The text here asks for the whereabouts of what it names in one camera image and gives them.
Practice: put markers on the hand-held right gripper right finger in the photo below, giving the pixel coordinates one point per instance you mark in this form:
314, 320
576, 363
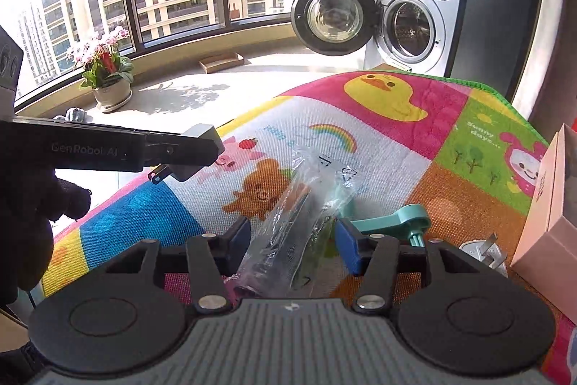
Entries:
347, 245

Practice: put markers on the colourful cartoon play mat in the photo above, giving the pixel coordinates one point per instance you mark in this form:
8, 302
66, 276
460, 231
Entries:
392, 150

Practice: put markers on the small grey object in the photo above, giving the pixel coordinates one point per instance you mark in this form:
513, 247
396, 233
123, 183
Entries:
74, 114

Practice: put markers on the teal plastic hook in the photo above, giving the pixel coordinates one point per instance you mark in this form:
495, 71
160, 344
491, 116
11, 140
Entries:
405, 218

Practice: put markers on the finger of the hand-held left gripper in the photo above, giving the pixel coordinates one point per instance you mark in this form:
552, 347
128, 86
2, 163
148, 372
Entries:
185, 150

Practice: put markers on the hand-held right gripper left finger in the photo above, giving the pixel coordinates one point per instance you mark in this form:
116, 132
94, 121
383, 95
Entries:
239, 243

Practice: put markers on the shallow cardboard tray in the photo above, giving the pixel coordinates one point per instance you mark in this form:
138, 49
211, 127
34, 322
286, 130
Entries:
221, 62

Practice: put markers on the silver washing machine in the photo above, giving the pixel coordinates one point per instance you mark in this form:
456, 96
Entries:
444, 28

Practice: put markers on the person's left hand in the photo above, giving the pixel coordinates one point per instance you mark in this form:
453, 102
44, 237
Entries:
40, 204

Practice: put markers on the pink cardboard box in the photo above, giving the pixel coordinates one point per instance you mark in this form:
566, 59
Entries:
547, 240

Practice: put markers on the white round plug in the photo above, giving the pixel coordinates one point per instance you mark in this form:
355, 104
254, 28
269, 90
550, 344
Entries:
484, 256

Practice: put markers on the round washing machine door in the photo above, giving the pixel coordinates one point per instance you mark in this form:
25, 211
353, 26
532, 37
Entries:
333, 13

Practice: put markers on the clear plastic bag with tube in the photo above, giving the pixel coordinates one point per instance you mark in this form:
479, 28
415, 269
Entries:
288, 222

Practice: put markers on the potted pink orchid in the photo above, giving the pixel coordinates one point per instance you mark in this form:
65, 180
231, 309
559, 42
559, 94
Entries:
110, 94

